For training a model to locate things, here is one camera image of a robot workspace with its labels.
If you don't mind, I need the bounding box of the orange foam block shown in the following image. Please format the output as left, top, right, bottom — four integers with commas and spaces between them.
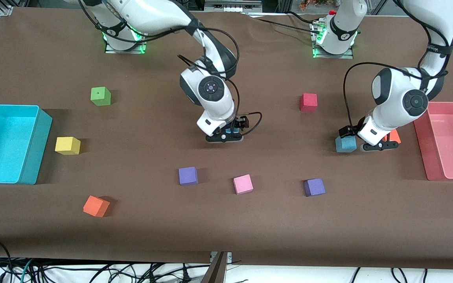
384, 129, 402, 144
83, 195, 110, 218

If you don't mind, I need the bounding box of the red foam block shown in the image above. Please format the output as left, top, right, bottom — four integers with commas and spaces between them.
300, 93, 318, 113

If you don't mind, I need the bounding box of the pink foam block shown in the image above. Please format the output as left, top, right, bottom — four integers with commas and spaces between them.
233, 174, 254, 195

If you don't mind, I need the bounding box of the purple foam block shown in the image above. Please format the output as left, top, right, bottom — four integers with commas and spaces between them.
304, 178, 326, 197
179, 167, 199, 186

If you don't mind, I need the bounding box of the pink plastic bin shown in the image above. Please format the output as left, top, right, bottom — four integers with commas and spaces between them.
412, 101, 453, 181

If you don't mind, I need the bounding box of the brown table cover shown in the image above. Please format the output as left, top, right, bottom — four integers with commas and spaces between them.
0, 6, 453, 270

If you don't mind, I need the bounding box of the grey rack device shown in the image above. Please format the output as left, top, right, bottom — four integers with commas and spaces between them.
204, 0, 263, 13

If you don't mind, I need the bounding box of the green foam block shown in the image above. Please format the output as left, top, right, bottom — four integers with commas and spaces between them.
90, 87, 112, 107

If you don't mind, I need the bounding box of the yellow foam block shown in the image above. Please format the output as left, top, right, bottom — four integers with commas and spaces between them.
55, 136, 81, 155

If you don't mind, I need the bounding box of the cyan plastic bin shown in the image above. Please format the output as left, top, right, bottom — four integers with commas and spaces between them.
0, 104, 53, 185

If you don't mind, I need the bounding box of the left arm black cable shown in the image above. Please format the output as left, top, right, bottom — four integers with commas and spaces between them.
342, 0, 453, 131

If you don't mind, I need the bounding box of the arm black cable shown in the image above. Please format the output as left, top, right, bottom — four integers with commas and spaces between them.
78, 0, 263, 136
342, 0, 453, 131

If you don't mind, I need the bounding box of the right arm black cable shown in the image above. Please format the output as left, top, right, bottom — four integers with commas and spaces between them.
78, 0, 263, 136

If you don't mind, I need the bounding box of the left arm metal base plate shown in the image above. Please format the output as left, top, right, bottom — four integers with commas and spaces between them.
312, 46, 355, 60

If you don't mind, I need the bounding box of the black cable on table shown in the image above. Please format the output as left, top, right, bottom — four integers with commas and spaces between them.
246, 11, 321, 33

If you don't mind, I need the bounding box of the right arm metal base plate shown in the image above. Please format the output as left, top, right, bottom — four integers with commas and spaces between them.
105, 39, 147, 55

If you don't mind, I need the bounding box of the metal clamp bracket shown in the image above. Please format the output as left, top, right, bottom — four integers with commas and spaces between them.
201, 252, 233, 283

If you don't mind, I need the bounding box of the teal floor cable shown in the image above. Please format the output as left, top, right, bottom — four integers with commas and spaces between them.
19, 258, 35, 283

